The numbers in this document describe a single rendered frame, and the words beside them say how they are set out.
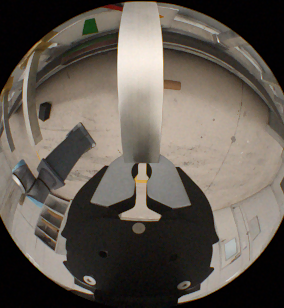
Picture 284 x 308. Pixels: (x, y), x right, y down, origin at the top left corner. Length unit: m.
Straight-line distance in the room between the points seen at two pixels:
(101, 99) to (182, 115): 0.75
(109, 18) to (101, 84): 0.84
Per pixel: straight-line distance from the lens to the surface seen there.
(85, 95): 1.09
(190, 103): 1.02
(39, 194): 0.79
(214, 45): 0.35
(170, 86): 0.88
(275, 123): 2.49
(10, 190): 0.72
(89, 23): 0.27
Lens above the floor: 0.93
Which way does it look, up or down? 56 degrees down
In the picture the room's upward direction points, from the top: 177 degrees counter-clockwise
